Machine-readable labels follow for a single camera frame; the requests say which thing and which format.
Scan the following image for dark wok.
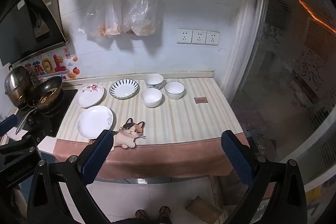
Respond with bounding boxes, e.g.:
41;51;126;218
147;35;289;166
26;76;64;113

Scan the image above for black cooktop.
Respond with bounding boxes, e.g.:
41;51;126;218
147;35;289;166
8;89;79;138

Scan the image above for white bowl with coloured flowers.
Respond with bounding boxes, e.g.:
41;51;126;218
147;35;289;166
145;73;164;89

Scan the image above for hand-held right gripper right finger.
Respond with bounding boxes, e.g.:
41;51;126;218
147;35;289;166
221;130;308;224

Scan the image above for colourful wall stickers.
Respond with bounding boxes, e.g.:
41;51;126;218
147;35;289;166
25;48;80;83

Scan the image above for white bowl with dark rim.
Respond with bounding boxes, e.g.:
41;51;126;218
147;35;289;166
164;81;185;101

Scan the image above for black range hood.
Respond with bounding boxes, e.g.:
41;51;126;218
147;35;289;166
0;0;69;67

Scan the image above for white plate with grey flowers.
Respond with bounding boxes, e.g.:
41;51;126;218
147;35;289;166
77;105;114;139

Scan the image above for striped tablecloth with cat print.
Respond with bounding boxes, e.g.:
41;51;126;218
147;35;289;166
53;77;250;180

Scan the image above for white wall socket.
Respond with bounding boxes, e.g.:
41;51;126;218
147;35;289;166
177;28;193;45
205;30;220;46
192;29;207;45

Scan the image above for clear plastic bag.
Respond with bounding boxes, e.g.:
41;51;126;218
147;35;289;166
122;0;159;37
78;0;124;39

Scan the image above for steel pot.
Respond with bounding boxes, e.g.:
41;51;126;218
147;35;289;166
4;66;33;109

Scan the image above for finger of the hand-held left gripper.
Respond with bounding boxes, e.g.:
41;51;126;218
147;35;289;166
0;135;36;155
0;114;17;136

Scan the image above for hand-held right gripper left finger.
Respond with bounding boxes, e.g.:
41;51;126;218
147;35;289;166
26;130;114;224

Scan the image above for plain white bowl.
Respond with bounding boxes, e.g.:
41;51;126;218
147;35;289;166
140;88;163;108

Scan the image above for blue striped plate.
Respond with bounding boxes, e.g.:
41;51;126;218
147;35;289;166
109;79;139;100

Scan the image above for cardboard piece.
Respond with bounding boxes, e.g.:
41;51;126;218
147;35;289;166
185;196;223;224

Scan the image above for person's right foot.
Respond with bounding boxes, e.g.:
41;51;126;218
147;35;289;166
159;206;172;218

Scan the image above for white plate with pink flowers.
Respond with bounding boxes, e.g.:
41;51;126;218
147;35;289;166
76;84;105;108

